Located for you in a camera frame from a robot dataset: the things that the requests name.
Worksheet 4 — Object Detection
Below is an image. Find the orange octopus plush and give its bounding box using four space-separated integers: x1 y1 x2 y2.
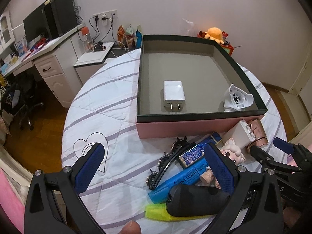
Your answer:
204 27 223 41

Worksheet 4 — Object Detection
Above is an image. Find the glittery blue lighter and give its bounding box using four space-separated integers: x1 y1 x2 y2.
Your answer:
179 144 206 168

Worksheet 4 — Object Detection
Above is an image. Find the clear plastic bag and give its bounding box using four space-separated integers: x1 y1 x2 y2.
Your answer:
182 18 195 36

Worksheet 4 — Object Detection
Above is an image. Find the black office chair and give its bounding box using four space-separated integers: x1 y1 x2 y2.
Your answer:
0 73 44 131

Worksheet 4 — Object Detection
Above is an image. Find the clear bottle with orange cap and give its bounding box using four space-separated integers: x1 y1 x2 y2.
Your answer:
80 26 94 53

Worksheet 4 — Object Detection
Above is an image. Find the black jewelled hair clip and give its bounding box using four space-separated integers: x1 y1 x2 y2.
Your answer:
145 136 197 191

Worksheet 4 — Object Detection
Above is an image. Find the white wall outlet strip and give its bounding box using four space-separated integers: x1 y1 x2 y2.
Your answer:
93 10 117 21

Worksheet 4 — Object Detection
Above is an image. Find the pink box with dark rim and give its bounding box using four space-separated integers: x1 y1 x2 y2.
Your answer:
136 35 268 139

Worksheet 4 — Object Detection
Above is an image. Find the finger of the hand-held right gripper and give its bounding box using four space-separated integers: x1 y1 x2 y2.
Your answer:
273 137 305 161
248 145 301 174

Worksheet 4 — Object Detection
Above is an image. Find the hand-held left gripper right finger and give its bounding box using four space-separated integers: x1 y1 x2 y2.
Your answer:
203 143 284 234

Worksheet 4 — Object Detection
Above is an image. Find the white plastic fan head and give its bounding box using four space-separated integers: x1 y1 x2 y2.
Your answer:
223 83 254 113

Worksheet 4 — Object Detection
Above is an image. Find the yellow highlighter pen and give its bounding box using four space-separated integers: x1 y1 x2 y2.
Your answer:
145 203 215 222

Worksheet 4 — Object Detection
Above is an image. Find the pink pig doll figurine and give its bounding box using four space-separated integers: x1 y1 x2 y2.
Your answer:
200 138 246 189

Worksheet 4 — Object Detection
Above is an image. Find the blue snack bag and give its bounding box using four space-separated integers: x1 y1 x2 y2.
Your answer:
135 28 142 49

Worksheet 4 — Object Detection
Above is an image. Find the person's left hand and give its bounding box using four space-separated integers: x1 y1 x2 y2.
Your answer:
121 220 142 234

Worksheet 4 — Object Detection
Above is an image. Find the clear acrylic heart stand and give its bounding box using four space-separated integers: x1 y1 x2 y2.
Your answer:
73 132 109 173

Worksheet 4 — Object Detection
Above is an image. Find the blue highlighter pen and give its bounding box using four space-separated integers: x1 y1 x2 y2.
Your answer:
148 160 210 204

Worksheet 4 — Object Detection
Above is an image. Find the red printed storage box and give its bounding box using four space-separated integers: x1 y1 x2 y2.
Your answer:
197 30 236 55

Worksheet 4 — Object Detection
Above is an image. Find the white wall charger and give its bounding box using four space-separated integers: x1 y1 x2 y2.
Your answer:
163 80 186 113
229 119 256 149

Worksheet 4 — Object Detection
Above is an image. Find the black computer monitor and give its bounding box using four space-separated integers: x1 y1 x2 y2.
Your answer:
23 5 51 44

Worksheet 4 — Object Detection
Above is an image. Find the orange snack bag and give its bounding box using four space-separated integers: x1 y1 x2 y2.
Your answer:
118 24 136 49

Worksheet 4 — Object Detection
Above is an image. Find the black speaker tower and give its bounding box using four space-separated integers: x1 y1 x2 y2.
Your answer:
44 0 78 39

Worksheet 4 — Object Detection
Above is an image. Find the white bedside cabinet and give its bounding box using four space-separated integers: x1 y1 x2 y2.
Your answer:
74 41 115 93

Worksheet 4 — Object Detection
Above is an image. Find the white desk with drawers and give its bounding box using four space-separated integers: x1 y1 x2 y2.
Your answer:
0 23 84 109

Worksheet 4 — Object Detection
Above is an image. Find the white charging cable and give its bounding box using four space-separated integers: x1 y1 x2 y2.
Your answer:
111 40 137 59

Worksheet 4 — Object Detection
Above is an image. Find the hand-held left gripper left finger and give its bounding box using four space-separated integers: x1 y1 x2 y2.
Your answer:
24 142 106 234

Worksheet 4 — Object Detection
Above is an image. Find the black textured handle grip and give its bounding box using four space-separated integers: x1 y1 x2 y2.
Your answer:
166 184 232 217

